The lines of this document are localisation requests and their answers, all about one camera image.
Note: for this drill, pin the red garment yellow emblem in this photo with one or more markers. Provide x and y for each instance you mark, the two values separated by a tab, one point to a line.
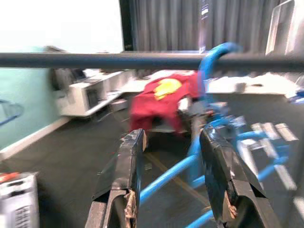
152	107

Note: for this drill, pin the white shelf unit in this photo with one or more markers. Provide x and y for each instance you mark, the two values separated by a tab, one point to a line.
80	95

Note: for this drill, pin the grey curtain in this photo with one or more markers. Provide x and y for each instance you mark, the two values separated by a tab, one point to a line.
166	23

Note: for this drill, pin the blue plastic hanger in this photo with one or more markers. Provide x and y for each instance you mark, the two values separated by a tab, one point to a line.
166	177
20	111

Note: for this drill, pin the black metal clothes rack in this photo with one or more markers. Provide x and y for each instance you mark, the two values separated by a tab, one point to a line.
95	61

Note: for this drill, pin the grey box red label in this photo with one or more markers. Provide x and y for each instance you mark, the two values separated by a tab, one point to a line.
19	197

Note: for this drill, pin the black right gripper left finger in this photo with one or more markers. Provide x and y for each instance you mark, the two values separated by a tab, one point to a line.
118	185

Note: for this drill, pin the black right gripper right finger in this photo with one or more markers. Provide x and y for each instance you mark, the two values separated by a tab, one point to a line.
228	190

